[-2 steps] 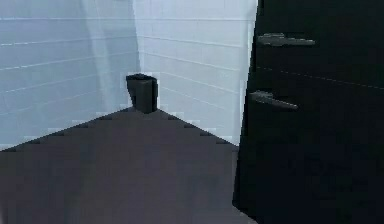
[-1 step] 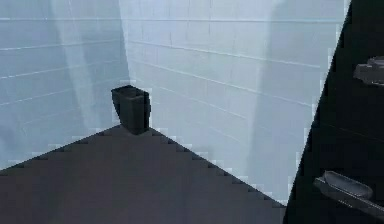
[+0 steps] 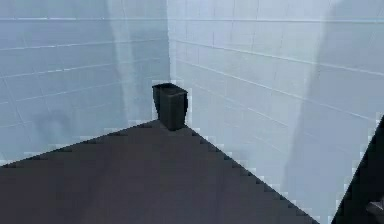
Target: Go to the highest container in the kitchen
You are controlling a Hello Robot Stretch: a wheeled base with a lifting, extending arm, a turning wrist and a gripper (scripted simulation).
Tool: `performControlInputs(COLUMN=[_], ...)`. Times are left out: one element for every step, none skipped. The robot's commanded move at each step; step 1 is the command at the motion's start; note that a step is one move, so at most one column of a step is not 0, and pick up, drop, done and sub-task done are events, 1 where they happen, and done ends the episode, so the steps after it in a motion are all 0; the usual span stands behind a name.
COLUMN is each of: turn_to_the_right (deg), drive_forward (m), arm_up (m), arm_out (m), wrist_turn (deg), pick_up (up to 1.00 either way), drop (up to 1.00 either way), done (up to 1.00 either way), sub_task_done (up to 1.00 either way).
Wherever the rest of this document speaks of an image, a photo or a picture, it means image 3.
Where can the black waste bin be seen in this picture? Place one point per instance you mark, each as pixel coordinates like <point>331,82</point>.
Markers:
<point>171,106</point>

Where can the black cabinet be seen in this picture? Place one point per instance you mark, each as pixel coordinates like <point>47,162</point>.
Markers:
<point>365,186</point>

